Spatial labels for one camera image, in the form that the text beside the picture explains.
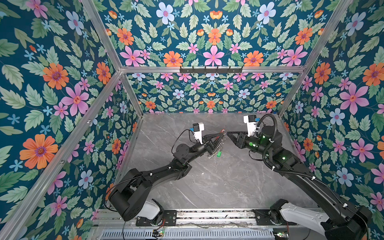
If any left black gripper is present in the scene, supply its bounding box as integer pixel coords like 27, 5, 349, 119
185, 131, 223, 165

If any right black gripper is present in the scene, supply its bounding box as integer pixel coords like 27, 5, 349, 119
227, 130, 272, 160

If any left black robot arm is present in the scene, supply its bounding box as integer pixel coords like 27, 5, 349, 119
107, 131, 226, 226

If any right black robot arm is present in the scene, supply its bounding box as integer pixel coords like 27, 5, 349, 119
227, 126, 372, 240

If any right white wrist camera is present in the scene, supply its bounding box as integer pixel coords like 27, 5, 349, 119
243, 115, 259, 137

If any black hook rail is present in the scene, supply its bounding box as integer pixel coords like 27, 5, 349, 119
179, 66, 243, 74

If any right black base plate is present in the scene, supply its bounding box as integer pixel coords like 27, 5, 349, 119
252, 209, 297, 226

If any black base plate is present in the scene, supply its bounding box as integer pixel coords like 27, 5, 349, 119
252, 209, 297, 226
136, 210, 178, 227

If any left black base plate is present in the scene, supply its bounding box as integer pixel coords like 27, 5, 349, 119
136, 210, 178, 227

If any white slotted cable duct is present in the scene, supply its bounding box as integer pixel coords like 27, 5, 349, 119
100, 229, 275, 240

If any aluminium front rail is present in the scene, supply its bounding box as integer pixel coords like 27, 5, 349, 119
93, 204, 329, 233

